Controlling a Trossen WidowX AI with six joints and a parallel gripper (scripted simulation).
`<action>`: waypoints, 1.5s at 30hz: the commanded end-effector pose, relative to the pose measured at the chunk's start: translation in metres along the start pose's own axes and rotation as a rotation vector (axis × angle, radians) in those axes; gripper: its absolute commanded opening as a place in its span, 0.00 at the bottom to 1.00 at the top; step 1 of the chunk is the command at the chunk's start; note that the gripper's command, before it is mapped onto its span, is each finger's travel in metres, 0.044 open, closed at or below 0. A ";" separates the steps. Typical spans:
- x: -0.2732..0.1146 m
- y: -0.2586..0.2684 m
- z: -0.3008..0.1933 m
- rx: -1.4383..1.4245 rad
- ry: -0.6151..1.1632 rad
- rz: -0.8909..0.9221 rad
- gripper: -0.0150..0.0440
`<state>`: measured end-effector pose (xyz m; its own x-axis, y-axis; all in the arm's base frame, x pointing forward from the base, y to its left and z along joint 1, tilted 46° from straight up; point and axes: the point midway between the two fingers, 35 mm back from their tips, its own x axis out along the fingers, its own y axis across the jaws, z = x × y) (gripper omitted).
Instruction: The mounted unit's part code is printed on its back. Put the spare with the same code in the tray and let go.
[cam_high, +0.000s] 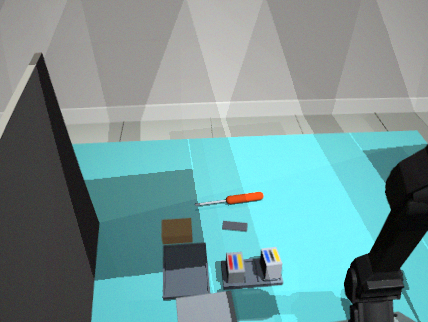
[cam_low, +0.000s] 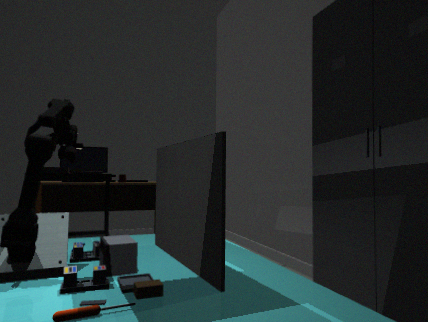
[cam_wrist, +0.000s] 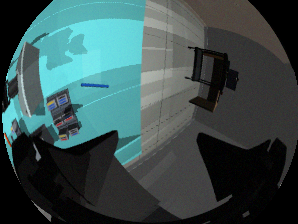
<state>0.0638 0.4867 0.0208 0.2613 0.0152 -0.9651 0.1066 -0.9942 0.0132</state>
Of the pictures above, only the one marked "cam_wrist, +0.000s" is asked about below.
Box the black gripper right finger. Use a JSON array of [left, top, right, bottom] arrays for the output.
[[197, 132, 271, 202]]

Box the black flat panel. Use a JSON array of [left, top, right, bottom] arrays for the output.
[[85, 156, 161, 221]]

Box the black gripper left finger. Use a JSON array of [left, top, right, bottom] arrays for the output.
[[32, 129, 118, 206]]

